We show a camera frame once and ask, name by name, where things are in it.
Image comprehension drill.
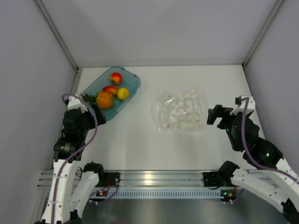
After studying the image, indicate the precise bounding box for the fake yellow lemon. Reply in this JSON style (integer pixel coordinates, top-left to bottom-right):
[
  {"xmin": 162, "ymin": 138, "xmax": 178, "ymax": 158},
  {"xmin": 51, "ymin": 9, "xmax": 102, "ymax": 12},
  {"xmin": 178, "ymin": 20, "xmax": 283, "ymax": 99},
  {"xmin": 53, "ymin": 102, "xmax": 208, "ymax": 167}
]
[{"xmin": 117, "ymin": 87, "xmax": 130, "ymax": 101}]

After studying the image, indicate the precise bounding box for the aluminium mounting rail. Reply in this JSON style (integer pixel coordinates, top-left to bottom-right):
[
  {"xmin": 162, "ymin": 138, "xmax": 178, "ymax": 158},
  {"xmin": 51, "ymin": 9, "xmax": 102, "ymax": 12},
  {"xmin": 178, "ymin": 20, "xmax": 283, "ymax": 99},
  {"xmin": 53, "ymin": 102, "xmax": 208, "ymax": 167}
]
[{"xmin": 37, "ymin": 169, "xmax": 269, "ymax": 188}]

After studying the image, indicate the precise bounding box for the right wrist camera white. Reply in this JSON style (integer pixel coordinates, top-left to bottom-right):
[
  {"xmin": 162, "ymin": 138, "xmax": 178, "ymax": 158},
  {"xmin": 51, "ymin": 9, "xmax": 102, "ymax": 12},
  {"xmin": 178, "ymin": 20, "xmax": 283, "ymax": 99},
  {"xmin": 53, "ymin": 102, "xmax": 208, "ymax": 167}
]
[{"xmin": 230, "ymin": 96, "xmax": 256, "ymax": 115}]

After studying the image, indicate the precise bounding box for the white slotted cable duct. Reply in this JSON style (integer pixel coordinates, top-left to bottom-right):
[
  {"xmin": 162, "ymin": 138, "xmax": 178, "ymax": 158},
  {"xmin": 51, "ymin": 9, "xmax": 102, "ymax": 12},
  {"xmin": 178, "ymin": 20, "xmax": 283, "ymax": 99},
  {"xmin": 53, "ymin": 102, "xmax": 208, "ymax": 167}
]
[{"xmin": 88, "ymin": 189, "xmax": 225, "ymax": 199}]

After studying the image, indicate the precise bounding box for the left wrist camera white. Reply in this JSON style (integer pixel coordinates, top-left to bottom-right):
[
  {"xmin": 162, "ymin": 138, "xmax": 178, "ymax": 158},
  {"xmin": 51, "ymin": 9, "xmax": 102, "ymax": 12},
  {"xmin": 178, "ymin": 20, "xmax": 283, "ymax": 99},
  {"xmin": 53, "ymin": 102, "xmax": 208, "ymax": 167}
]
[{"xmin": 67, "ymin": 94, "xmax": 88, "ymax": 113}]

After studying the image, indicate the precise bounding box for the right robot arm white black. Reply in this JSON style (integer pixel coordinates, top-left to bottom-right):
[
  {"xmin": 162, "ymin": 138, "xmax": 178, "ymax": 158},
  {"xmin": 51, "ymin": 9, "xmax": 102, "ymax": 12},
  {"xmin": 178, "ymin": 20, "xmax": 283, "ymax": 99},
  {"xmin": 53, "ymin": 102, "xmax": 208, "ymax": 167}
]
[{"xmin": 207, "ymin": 102, "xmax": 299, "ymax": 224}]

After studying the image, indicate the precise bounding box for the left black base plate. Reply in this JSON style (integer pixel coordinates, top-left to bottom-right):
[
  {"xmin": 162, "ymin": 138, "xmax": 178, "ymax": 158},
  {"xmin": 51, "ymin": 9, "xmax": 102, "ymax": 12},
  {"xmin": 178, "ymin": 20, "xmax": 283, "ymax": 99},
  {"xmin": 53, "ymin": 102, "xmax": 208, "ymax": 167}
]
[{"xmin": 95, "ymin": 172, "xmax": 121, "ymax": 188}]

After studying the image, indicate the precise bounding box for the right aluminium frame post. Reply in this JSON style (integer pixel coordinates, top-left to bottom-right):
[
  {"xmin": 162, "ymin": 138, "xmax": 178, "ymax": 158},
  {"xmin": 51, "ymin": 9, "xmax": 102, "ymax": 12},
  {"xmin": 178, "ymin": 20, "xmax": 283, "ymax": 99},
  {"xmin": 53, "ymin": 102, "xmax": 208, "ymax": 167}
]
[{"xmin": 242, "ymin": 0, "xmax": 287, "ymax": 67}]

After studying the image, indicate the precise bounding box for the aluminium frame post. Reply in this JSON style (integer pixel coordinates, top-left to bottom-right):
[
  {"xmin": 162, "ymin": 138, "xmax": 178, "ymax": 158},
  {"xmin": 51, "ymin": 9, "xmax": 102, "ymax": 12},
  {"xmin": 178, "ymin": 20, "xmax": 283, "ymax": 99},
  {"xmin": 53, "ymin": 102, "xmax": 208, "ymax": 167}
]
[
  {"xmin": 35, "ymin": 0, "xmax": 80, "ymax": 72},
  {"xmin": 242, "ymin": 0, "xmax": 287, "ymax": 67}
]

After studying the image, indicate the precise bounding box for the fake red apple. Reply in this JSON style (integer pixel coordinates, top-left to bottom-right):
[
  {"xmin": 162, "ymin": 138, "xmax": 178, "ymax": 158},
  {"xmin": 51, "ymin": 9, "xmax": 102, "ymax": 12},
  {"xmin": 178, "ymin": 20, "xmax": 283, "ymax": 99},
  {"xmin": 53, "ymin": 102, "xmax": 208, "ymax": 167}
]
[{"xmin": 110, "ymin": 72, "xmax": 122, "ymax": 85}]

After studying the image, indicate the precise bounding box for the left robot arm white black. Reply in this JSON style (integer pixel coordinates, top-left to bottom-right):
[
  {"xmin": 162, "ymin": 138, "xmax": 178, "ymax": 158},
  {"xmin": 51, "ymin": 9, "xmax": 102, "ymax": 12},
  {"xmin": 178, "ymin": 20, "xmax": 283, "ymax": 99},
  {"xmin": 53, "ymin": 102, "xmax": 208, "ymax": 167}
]
[{"xmin": 38, "ymin": 104, "xmax": 106, "ymax": 224}]

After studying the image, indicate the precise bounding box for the fake red yellow mango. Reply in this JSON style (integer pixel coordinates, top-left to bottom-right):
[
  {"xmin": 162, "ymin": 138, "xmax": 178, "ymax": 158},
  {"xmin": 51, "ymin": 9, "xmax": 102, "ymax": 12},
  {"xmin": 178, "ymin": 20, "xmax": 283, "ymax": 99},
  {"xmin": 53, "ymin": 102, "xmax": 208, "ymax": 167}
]
[{"xmin": 102, "ymin": 85, "xmax": 119, "ymax": 96}]

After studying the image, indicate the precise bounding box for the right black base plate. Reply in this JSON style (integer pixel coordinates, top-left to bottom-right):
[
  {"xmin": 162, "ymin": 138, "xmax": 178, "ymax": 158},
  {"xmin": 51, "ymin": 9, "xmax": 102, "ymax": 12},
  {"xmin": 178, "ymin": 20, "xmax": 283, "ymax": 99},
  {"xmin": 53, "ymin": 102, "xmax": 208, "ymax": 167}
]
[{"xmin": 203, "ymin": 172, "xmax": 233, "ymax": 188}]

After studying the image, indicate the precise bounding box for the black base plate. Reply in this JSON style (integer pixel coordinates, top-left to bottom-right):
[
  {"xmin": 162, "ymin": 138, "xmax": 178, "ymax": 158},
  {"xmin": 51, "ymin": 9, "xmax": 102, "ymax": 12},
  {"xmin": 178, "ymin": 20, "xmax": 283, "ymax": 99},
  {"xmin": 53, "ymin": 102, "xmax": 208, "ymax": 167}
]
[
  {"xmin": 95, "ymin": 172, "xmax": 121, "ymax": 188},
  {"xmin": 203, "ymin": 172, "xmax": 233, "ymax": 188}
]

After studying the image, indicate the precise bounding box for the teal plastic bin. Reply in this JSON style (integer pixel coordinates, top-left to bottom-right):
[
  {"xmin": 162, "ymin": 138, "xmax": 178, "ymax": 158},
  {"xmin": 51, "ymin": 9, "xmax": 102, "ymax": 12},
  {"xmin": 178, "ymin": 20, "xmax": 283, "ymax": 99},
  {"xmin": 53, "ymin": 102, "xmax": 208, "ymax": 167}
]
[{"xmin": 81, "ymin": 67, "xmax": 141, "ymax": 121}]

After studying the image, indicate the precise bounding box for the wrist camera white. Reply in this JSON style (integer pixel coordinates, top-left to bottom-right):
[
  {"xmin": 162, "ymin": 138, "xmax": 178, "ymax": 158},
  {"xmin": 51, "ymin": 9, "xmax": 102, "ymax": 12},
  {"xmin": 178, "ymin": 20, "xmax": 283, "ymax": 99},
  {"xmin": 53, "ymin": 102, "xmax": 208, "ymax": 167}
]
[
  {"xmin": 67, "ymin": 94, "xmax": 88, "ymax": 113},
  {"xmin": 230, "ymin": 96, "xmax": 256, "ymax": 115}
]

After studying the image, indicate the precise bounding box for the clear zip top bag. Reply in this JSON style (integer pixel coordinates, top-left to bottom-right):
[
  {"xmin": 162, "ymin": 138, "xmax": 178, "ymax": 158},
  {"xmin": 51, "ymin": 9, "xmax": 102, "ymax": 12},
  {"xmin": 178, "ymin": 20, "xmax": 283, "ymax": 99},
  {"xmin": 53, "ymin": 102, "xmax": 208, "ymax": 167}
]
[{"xmin": 151, "ymin": 88, "xmax": 204, "ymax": 132}]

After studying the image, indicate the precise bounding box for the fake pineapple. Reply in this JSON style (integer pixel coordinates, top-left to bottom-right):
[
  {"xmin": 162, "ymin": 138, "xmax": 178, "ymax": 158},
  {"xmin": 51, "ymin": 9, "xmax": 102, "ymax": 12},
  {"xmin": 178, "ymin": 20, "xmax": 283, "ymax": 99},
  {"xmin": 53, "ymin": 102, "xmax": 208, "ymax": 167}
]
[{"xmin": 81, "ymin": 91, "xmax": 114, "ymax": 109}]

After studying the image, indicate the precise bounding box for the left aluminium frame post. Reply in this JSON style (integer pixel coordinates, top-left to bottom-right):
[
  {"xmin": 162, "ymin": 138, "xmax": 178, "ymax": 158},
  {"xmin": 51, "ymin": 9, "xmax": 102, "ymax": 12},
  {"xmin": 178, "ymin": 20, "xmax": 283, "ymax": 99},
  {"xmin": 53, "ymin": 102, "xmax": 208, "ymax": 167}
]
[{"xmin": 35, "ymin": 0, "xmax": 80, "ymax": 72}]

